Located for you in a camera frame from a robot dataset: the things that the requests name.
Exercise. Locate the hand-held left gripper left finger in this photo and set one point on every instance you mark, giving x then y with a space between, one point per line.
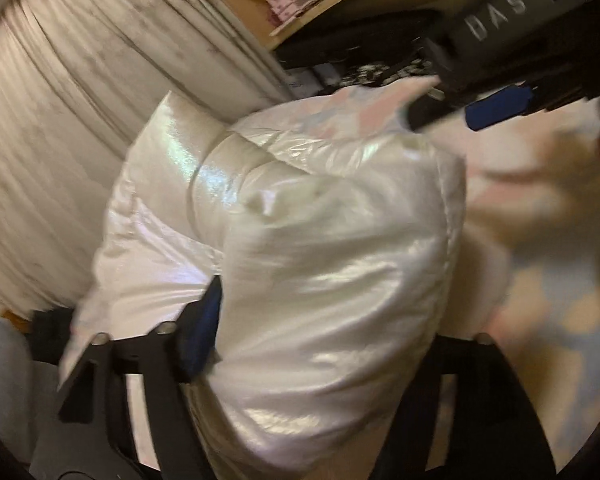
207 320

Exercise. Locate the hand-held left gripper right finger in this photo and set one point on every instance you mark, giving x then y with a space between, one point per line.
460 385

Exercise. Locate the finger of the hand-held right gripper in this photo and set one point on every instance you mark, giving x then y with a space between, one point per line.
497 107
432 110

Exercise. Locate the cream glossy puffer jacket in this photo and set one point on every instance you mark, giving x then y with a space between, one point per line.
305 240

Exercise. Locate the black and white patterned cloth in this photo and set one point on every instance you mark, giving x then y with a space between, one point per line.
380 72

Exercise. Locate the floral bed quilt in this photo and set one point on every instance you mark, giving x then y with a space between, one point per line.
540 220

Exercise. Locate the light blue cloth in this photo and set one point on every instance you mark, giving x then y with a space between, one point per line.
5 385

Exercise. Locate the beige patterned curtain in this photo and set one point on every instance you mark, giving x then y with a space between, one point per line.
80 110

